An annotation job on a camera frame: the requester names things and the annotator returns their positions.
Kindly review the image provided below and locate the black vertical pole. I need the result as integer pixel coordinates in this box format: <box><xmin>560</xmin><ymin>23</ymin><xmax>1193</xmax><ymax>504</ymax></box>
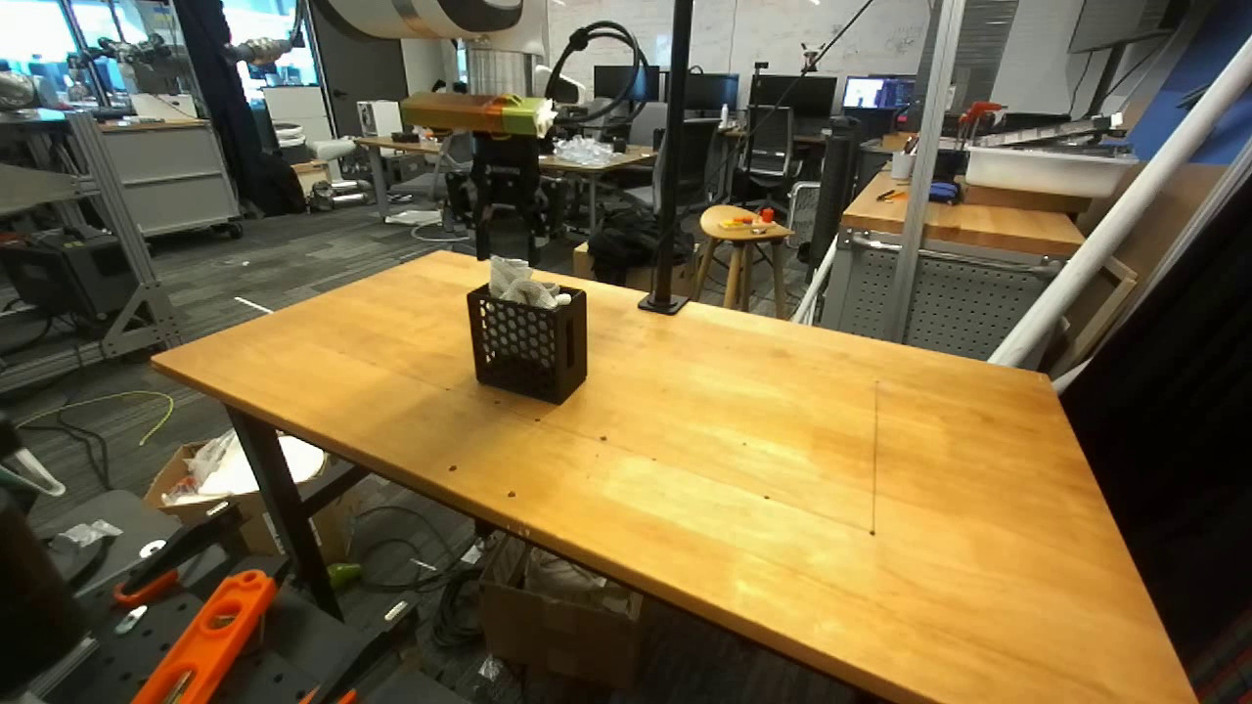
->
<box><xmin>639</xmin><ymin>0</ymin><xmax>698</xmax><ymax>322</ymax></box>

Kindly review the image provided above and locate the black office chair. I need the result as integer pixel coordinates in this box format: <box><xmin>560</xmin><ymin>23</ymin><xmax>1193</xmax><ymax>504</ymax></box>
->
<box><xmin>737</xmin><ymin>100</ymin><xmax>801</xmax><ymax>189</ymax></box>

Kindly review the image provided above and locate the black clamp orange grip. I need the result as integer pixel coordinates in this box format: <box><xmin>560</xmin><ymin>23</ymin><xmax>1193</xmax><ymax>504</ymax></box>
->
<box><xmin>111</xmin><ymin>499</ymin><xmax>247</xmax><ymax>611</ymax></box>

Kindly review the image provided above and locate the large cardboard box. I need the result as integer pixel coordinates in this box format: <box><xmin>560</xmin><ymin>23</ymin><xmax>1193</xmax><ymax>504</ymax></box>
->
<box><xmin>478</xmin><ymin>530</ymin><xmax>650</xmax><ymax>687</ymax></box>

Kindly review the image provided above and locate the dark fabric panel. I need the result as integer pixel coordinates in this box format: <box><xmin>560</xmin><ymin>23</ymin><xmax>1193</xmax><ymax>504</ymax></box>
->
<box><xmin>1058</xmin><ymin>178</ymin><xmax>1252</xmax><ymax>704</ymax></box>

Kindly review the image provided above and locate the grey vertical pole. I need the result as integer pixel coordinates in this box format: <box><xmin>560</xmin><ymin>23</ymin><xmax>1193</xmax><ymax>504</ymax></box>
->
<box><xmin>888</xmin><ymin>0</ymin><xmax>972</xmax><ymax>344</ymax></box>

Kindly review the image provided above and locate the black perforated basket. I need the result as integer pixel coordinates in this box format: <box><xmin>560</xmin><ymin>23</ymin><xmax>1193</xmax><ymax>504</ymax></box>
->
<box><xmin>461</xmin><ymin>282</ymin><xmax>590</xmax><ymax>408</ymax></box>

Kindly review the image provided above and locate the white cabinet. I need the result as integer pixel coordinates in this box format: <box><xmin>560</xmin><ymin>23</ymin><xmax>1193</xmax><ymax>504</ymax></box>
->
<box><xmin>99</xmin><ymin>116</ymin><xmax>247</xmax><ymax>242</ymax></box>

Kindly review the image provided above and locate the grey office chair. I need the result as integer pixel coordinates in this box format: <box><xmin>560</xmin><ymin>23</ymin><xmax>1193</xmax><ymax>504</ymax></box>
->
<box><xmin>411</xmin><ymin>131</ymin><xmax>478</xmax><ymax>251</ymax></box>

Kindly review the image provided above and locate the lit computer monitor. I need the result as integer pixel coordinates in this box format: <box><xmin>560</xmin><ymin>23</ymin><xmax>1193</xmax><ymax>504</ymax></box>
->
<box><xmin>836</xmin><ymin>70</ymin><xmax>920</xmax><ymax>116</ymax></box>

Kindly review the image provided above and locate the wooden workbench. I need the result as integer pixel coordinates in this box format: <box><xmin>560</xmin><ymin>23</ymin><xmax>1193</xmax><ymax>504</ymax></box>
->
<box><xmin>836</xmin><ymin>169</ymin><xmax>1089</xmax><ymax>256</ymax></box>

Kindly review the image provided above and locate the orange plastic tool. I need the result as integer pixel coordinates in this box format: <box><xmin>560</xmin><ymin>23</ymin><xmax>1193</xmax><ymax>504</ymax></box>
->
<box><xmin>129</xmin><ymin>567</ymin><xmax>282</xmax><ymax>704</ymax></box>

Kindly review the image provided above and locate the white towel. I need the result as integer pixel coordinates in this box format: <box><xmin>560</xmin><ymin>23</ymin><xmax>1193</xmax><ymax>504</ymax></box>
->
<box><xmin>484</xmin><ymin>253</ymin><xmax>567</xmax><ymax>314</ymax></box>

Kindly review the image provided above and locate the dark computer monitor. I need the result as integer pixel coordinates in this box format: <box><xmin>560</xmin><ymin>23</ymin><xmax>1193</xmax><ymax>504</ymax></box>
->
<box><xmin>746</xmin><ymin>70</ymin><xmax>836</xmax><ymax>125</ymax></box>
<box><xmin>590</xmin><ymin>62</ymin><xmax>664</xmax><ymax>109</ymax></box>

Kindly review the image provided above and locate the small red tool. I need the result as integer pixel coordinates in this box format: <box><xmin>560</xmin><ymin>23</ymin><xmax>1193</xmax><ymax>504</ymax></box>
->
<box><xmin>956</xmin><ymin>96</ymin><xmax>1010</xmax><ymax>144</ymax></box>

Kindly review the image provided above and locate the white tray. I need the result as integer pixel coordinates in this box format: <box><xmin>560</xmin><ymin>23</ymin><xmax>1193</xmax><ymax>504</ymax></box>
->
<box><xmin>961</xmin><ymin>136</ymin><xmax>1137</xmax><ymax>198</ymax></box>

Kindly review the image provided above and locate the black table leg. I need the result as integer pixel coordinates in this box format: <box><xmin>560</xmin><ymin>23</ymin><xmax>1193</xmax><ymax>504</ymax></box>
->
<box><xmin>223</xmin><ymin>404</ymin><xmax>343</xmax><ymax>621</ymax></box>

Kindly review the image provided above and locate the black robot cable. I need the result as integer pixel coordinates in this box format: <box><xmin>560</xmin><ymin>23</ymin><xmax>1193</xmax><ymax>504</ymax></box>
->
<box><xmin>538</xmin><ymin>14</ymin><xmax>660</xmax><ymax>109</ymax></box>

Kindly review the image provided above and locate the grey perforated metal panel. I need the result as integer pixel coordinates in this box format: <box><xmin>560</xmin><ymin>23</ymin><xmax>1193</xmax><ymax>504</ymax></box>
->
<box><xmin>817</xmin><ymin>232</ymin><xmax>1068</xmax><ymax>362</ymax></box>

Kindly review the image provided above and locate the grey metal shelf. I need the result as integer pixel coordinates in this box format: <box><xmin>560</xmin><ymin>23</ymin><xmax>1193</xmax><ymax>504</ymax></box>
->
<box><xmin>0</xmin><ymin>109</ymin><xmax>187</xmax><ymax>396</ymax></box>

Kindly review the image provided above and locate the wooden office desk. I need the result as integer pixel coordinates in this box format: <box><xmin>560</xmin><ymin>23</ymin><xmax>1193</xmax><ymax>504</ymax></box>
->
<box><xmin>538</xmin><ymin>136</ymin><xmax>660</xmax><ymax>238</ymax></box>

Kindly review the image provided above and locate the white diagonal pole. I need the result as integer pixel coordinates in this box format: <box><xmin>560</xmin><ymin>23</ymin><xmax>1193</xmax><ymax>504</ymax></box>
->
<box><xmin>986</xmin><ymin>33</ymin><xmax>1252</xmax><ymax>371</ymax></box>

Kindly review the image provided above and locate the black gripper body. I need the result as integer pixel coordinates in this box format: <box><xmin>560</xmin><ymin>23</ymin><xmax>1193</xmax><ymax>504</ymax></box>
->
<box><xmin>470</xmin><ymin>131</ymin><xmax>545</xmax><ymax>206</ymax></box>

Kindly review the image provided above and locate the blue board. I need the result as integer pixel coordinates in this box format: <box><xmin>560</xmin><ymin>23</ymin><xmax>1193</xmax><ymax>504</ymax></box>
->
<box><xmin>1127</xmin><ymin>0</ymin><xmax>1252</xmax><ymax>169</ymax></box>

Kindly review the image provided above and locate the black rounded object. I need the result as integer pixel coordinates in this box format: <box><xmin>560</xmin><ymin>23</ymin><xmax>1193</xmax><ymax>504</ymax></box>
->
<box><xmin>0</xmin><ymin>494</ymin><xmax>91</xmax><ymax>700</ymax></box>

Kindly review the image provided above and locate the dark hanging curtain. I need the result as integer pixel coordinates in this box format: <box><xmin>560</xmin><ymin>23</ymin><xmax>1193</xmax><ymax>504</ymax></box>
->
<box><xmin>171</xmin><ymin>0</ymin><xmax>309</xmax><ymax>220</ymax></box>

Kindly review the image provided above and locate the round wooden stool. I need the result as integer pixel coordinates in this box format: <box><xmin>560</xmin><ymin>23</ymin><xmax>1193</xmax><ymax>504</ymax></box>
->
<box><xmin>685</xmin><ymin>198</ymin><xmax>793</xmax><ymax>322</ymax></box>

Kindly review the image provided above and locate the white plastic bag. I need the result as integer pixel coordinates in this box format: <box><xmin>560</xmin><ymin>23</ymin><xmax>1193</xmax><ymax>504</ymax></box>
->
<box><xmin>154</xmin><ymin>425</ymin><xmax>329</xmax><ymax>512</ymax></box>

